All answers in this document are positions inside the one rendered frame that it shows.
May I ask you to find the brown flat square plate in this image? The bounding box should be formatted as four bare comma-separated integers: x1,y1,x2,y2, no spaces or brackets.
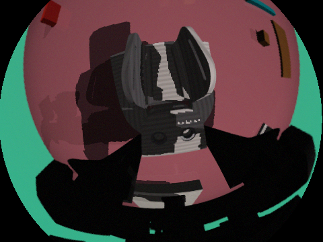
271,19,291,78

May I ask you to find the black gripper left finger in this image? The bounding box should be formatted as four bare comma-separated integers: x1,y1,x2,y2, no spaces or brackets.
68,134,142,204

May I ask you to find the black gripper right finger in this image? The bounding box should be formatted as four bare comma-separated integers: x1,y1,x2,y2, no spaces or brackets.
204,126,280,189

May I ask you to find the teal flat bar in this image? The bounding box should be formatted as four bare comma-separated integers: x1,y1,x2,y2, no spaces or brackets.
245,0,277,16

